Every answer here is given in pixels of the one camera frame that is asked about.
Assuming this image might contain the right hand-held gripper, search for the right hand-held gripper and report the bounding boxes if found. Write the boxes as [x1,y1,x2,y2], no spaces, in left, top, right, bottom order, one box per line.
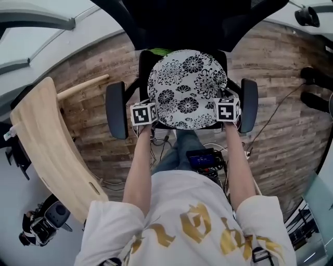
[212,90,243,123]

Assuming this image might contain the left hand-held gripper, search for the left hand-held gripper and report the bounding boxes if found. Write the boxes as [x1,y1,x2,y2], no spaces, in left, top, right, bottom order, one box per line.
[126,98,160,127]

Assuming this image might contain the black mesh office chair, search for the black mesh office chair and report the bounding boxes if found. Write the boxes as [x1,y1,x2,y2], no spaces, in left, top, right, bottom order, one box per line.
[89,0,291,140]

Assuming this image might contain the round floral black-white cushion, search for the round floral black-white cushion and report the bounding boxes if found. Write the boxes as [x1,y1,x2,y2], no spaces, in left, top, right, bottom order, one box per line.
[147,49,228,130]

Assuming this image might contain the person's left forearm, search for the person's left forearm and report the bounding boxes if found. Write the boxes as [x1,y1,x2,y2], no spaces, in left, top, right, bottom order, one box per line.
[122,124,153,216]

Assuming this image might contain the person's right forearm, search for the person's right forearm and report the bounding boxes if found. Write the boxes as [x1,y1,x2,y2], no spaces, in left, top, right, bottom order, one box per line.
[223,122,257,214]

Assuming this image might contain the black side chair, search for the black side chair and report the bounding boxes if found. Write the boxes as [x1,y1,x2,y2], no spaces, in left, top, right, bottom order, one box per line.
[5,122,32,181]

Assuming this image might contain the person's blue jeans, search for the person's blue jeans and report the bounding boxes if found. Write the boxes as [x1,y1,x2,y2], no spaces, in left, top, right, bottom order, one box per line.
[152,129,206,174]

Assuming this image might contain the black waist-mounted screen device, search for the black waist-mounted screen device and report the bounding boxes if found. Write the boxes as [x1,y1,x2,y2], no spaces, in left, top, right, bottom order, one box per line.
[186,148,224,177]

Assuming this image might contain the green cloth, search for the green cloth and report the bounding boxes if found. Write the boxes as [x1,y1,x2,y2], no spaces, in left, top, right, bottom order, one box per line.
[147,47,175,57]

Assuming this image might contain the curved light wooden desk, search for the curved light wooden desk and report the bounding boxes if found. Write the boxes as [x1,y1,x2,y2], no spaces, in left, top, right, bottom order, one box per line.
[9,74,110,224]

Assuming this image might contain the person's white gold-print t-shirt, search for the person's white gold-print t-shirt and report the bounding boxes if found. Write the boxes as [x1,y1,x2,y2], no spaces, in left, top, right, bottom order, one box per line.
[74,170,297,266]

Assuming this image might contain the black waste bin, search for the black waste bin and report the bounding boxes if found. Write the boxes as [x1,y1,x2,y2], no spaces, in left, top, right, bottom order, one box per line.
[294,5,320,28]

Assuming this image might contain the frosted glass table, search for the frosted glass table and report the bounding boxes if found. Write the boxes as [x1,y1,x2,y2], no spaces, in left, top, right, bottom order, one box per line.
[301,171,333,266]

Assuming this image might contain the large black-framed window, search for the large black-framed window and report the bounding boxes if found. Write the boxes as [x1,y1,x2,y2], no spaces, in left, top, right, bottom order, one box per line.
[0,0,102,76]

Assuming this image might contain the person's left harness buckle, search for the person's left harness buckle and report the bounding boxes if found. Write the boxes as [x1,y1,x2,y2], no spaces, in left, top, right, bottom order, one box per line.
[100,257,122,266]

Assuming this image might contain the person's harness buckle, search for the person's harness buckle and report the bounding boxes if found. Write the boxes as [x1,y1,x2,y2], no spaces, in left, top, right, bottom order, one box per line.
[251,246,274,266]
[100,257,122,266]

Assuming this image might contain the person's right harness buckle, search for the person's right harness buckle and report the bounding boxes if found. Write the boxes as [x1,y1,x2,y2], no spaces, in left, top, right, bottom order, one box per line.
[251,246,274,266]

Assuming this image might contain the black tangled cables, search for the black tangled cables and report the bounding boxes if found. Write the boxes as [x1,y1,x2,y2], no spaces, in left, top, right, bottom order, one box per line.
[149,128,172,162]

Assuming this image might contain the long black floor cable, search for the long black floor cable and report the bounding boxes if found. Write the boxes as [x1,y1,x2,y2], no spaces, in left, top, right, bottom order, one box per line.
[249,83,306,154]

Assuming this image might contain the white wire rack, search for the white wire rack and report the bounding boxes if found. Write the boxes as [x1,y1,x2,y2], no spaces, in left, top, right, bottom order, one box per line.
[286,199,321,250]

